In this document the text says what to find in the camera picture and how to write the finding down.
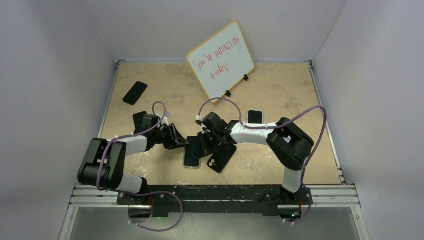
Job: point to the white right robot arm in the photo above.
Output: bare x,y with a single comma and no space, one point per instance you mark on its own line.
291,145

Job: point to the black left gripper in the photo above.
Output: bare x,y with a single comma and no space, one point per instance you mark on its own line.
178,140

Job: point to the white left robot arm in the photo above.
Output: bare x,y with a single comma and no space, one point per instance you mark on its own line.
104,160

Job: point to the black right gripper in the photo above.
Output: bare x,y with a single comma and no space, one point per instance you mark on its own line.
207,148

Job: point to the black phone under left arm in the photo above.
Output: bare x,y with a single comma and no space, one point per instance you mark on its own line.
138,118

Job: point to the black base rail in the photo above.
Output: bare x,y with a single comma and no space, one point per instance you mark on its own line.
268,200

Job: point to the black phone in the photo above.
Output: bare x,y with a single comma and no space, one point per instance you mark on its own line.
135,93
193,152

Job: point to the whiteboard with red writing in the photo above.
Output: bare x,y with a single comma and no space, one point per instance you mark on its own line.
222,61

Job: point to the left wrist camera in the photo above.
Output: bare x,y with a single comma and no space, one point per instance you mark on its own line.
164,116

